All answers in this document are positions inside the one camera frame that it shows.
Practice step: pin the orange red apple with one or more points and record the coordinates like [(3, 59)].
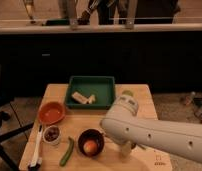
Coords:
[(90, 147)]

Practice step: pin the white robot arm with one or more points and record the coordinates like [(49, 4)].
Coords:
[(121, 124)]

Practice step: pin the white cup with dark food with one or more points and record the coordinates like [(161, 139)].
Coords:
[(51, 135)]

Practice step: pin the wooden table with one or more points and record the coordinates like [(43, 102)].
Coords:
[(77, 121)]

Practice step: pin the metal measuring cup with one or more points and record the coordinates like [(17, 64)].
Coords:
[(133, 145)]

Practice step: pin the green plastic cup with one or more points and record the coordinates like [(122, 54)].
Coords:
[(127, 92)]

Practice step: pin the dark brown bowl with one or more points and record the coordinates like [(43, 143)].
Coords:
[(91, 134)]

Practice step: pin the white dish brush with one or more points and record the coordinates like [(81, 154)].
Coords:
[(36, 150)]

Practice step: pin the red orange bowl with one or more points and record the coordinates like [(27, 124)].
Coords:
[(51, 113)]

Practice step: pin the green cucumber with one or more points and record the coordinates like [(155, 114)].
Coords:
[(68, 152)]

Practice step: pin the beige block in tray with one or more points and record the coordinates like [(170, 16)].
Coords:
[(79, 98)]

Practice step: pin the small beige piece in tray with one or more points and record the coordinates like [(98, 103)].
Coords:
[(91, 99)]

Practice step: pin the green plastic tray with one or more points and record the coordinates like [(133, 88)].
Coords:
[(102, 87)]

